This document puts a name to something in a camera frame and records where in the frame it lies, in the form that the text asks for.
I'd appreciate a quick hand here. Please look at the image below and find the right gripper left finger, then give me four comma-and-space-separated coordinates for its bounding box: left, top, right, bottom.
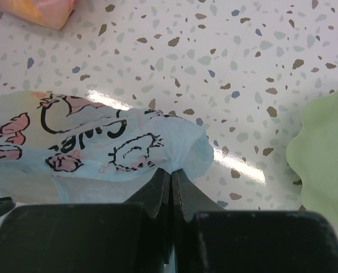
124, 168, 172, 264

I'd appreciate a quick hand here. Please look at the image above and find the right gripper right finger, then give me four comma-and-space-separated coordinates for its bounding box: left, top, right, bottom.
171, 169, 224, 272

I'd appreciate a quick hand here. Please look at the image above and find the blue printed plastic bag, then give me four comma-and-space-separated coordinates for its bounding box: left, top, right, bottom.
0, 91, 214, 204

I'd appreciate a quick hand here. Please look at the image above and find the pink plastic bag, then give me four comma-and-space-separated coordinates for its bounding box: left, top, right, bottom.
0, 0, 77, 30

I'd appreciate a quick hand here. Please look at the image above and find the green wavy bowl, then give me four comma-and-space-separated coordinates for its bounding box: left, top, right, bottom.
286, 90, 338, 230

